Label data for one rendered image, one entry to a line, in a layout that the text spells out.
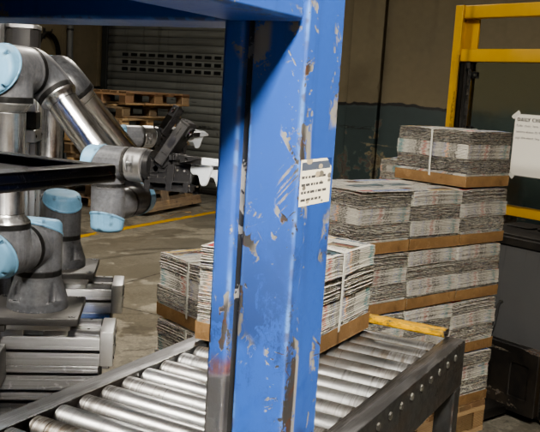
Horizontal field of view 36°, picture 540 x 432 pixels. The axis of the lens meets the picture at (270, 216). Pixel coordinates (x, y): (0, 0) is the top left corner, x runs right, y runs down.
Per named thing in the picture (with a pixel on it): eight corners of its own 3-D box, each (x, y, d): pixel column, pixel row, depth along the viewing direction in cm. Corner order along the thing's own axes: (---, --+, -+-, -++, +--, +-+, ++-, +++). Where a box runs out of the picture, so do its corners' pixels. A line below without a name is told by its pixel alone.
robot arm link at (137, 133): (105, 148, 279) (106, 123, 278) (135, 148, 285) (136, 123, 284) (115, 150, 273) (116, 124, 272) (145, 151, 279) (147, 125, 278)
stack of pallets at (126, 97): (123, 194, 1049) (126, 90, 1030) (187, 201, 1011) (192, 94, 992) (54, 203, 929) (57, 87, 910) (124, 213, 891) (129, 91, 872)
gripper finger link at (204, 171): (225, 189, 170) (195, 185, 176) (228, 159, 170) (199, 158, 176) (213, 187, 167) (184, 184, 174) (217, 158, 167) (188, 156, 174)
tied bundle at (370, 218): (284, 240, 320) (287, 180, 316) (338, 235, 339) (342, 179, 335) (354, 259, 291) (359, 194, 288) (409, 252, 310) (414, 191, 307)
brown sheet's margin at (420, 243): (340, 233, 339) (341, 223, 339) (389, 230, 357) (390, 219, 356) (409, 250, 310) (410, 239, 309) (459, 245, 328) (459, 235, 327)
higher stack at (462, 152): (372, 413, 370) (396, 123, 351) (417, 401, 389) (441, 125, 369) (440, 445, 340) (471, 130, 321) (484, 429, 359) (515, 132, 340)
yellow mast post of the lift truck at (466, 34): (422, 363, 416) (455, 5, 390) (434, 359, 422) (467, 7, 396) (436, 368, 409) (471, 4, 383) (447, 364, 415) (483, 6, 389)
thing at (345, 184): (291, 182, 315) (291, 178, 315) (345, 180, 334) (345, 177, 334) (362, 195, 288) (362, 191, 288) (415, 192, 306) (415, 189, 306)
